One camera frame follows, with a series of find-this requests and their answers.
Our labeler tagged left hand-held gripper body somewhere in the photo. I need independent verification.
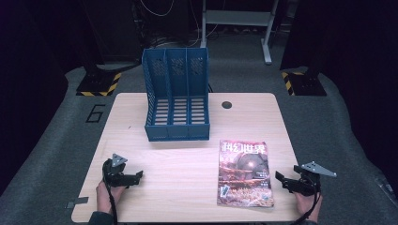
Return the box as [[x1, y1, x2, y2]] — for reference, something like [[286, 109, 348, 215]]
[[101, 153, 132, 188]]

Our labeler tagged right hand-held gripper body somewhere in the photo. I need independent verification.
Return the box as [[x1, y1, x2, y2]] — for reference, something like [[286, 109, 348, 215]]
[[293, 160, 338, 197]]

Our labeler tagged red illustrated magazine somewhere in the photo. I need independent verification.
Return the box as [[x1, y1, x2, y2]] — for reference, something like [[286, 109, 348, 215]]
[[216, 139, 275, 208]]

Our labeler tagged blue plastic file rack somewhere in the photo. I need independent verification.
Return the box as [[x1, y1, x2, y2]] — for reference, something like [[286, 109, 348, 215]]
[[141, 46, 211, 143]]

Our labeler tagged person's right hand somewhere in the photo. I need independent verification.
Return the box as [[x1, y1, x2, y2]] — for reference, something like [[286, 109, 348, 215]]
[[293, 189, 324, 223]]

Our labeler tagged grey floor tape strip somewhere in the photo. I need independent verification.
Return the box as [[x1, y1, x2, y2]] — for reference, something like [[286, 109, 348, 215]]
[[65, 196, 90, 210]]

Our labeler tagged black stand base striped tape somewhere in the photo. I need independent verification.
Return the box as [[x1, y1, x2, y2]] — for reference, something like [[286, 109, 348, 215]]
[[280, 67, 328, 97], [75, 64, 142, 98]]

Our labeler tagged dark curtain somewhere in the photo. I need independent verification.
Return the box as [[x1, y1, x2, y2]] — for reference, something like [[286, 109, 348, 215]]
[[0, 0, 104, 196], [280, 0, 398, 188]]

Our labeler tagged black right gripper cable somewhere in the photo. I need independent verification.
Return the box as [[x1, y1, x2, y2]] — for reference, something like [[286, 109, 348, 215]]
[[290, 190, 324, 225]]

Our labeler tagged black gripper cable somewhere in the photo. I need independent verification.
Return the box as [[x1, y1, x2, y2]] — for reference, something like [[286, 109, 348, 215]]
[[290, 190, 324, 225], [103, 179, 119, 225]]

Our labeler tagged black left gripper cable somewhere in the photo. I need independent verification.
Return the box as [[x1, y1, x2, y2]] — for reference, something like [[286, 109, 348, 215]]
[[103, 179, 119, 225]]

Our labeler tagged bundle of floor cables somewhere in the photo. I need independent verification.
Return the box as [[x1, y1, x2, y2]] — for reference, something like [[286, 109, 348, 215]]
[[146, 29, 202, 49]]

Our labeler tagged white hanging cable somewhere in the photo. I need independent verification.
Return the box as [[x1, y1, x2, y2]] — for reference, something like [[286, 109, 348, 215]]
[[139, 0, 176, 18]]

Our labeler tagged white metal desk frame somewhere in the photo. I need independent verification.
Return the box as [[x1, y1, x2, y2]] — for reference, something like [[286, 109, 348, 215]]
[[200, 0, 280, 66]]

